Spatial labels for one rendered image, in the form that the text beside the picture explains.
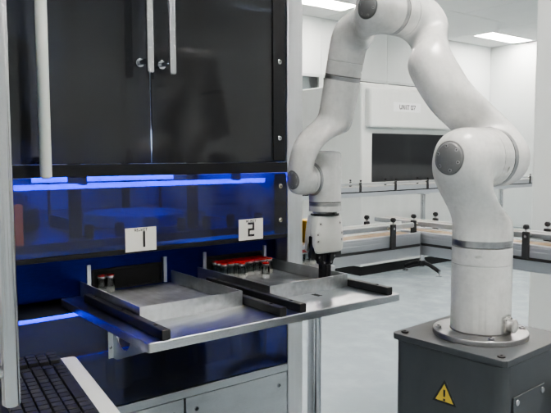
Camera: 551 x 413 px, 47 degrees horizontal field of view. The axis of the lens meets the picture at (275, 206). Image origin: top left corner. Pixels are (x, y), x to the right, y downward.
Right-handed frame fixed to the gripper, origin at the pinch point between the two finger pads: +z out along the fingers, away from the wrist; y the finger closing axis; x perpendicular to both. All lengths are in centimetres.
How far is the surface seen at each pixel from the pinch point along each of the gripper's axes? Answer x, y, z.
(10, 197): 32, 87, -25
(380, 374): -115, -147, 92
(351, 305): 16.4, 6.3, 5.0
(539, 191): -22, -143, -15
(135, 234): -23.4, 42.5, -10.8
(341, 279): 2.4, -3.8, 2.3
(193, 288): -19.6, 28.4, 4.1
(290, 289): 2.4, 13.5, 2.6
